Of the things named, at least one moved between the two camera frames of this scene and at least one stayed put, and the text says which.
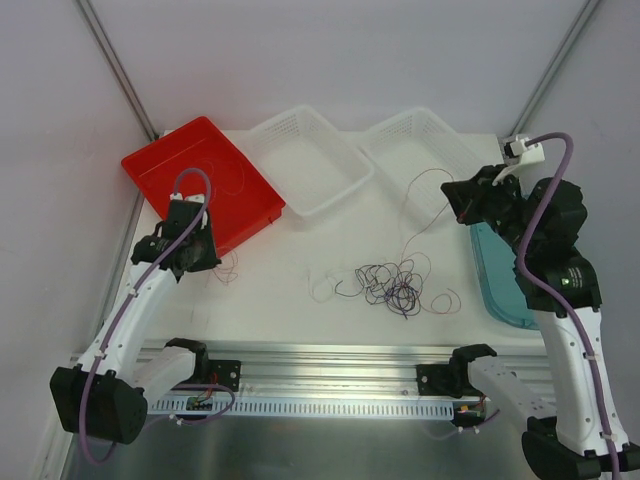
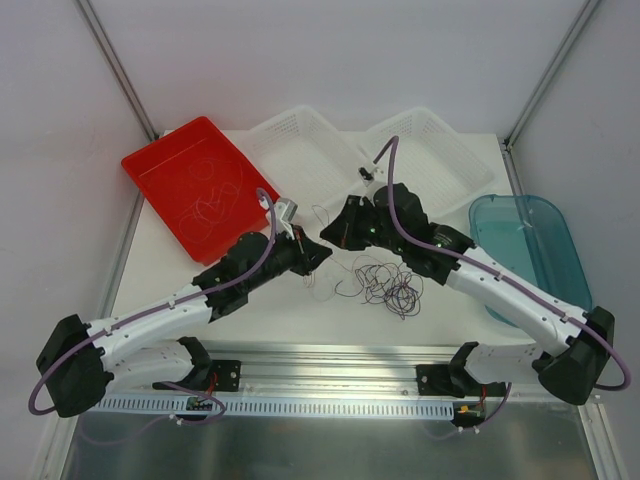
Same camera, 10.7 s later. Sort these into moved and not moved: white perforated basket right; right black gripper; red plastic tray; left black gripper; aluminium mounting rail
Moved: left black gripper; right black gripper
Not moved: red plastic tray; white perforated basket right; aluminium mounting rail
